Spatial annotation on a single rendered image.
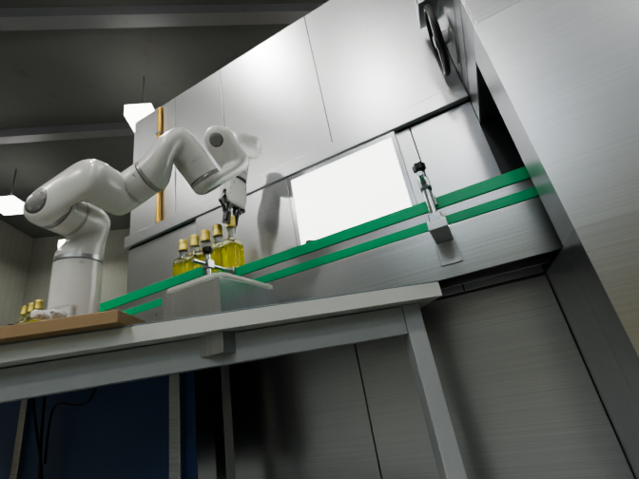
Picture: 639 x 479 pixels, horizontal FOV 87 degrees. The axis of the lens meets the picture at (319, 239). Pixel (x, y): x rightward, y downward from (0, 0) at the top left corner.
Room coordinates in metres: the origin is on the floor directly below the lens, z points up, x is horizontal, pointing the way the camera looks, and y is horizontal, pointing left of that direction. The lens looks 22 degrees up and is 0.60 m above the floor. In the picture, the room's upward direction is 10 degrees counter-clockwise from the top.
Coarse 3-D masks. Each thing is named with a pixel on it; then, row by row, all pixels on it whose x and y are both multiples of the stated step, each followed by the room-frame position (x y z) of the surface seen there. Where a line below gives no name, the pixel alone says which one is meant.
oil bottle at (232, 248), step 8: (224, 240) 1.06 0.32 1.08; (232, 240) 1.04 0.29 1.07; (240, 240) 1.08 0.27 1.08; (224, 248) 1.05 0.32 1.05; (232, 248) 1.04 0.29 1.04; (240, 248) 1.07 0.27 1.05; (224, 256) 1.06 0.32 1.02; (232, 256) 1.04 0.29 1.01; (240, 256) 1.07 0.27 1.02; (224, 264) 1.06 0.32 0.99; (232, 264) 1.05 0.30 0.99; (240, 264) 1.06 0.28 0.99
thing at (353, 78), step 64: (384, 0) 0.93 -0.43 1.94; (256, 64) 1.17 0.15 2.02; (320, 64) 1.05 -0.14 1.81; (384, 64) 0.96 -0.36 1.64; (192, 128) 1.34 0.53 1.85; (256, 128) 1.19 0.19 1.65; (320, 128) 1.08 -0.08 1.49; (384, 128) 0.97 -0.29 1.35; (448, 128) 0.91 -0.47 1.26; (192, 192) 1.34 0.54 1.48; (448, 192) 0.94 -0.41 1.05; (128, 256) 1.51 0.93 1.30
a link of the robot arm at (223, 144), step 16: (208, 128) 0.73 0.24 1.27; (224, 128) 0.73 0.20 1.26; (208, 144) 0.74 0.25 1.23; (224, 144) 0.74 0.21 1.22; (240, 144) 0.77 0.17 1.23; (224, 160) 0.76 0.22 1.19; (240, 160) 0.77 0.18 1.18; (208, 176) 0.72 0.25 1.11; (224, 176) 0.75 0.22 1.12; (208, 192) 0.76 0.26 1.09
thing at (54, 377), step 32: (320, 320) 0.74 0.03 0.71; (352, 320) 0.75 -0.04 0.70; (384, 320) 0.76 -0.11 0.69; (416, 320) 0.77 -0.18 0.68; (128, 352) 0.68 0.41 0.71; (160, 352) 0.69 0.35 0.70; (192, 352) 0.70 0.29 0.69; (256, 352) 0.72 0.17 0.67; (288, 352) 0.73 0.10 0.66; (416, 352) 0.77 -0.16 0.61; (0, 384) 0.65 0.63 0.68; (32, 384) 0.65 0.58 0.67; (64, 384) 0.66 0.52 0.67; (96, 384) 0.67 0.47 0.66; (416, 384) 0.80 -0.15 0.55; (448, 416) 0.77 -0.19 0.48; (448, 448) 0.77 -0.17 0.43
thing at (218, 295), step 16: (192, 288) 0.71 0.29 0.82; (208, 288) 0.69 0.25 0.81; (224, 288) 0.69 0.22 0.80; (240, 288) 0.74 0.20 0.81; (256, 288) 0.80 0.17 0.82; (176, 304) 0.73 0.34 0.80; (192, 304) 0.71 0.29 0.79; (208, 304) 0.69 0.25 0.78; (224, 304) 0.69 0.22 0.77; (240, 304) 0.74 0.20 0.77; (256, 304) 0.79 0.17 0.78
